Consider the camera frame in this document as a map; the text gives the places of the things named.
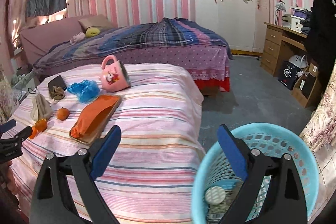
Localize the wooden crate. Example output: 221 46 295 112
291 61 322 108

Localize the wooden desk with drawers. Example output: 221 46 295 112
260 22 307 77

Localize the blue plastic shoe cover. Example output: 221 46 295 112
67 80 100 103

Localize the desk lamp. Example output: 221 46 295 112
274 0 286 25

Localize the mauve bed headboard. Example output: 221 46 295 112
19 15 92 64

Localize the cream plastic jar lid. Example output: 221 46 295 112
205 186 226 206

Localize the orange snack wrapper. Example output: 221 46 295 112
70 94 121 139

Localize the black phone wallet case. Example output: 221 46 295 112
48 75 67 92

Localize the pink striped bed sheet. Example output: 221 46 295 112
0 63 206 224

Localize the white helmet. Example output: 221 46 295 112
289 55 307 69

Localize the light blue plastic basket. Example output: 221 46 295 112
191 123 319 223

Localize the black hanging garment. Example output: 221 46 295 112
305 0 335 89

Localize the plaid blue purple quilt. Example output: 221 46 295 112
33 18 232 76

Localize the pink plush toy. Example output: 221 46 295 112
70 32 86 44

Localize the purple dotted bed skirt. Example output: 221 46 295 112
33 44 230 81

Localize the crumpled brown paper wad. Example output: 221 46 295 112
49 86 65 101

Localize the yellow plush toy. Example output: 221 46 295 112
85 27 101 38

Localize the orange peel piece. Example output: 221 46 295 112
56 107 70 121
29 118 48 139

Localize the floral beige curtain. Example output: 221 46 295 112
299 66 336 152

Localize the black gold snack wrapper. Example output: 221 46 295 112
206 181 243 223

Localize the person's left hand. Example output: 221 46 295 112
1 160 19 209

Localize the tan pillow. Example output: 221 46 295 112
79 15 113 30

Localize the white printer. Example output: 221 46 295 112
281 6 310 32

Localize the black shopping bag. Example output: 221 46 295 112
278 61 301 90

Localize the beige paper drawstring bag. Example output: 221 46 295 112
28 87 52 122

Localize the pink cartoon mug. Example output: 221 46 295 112
99 55 131 93

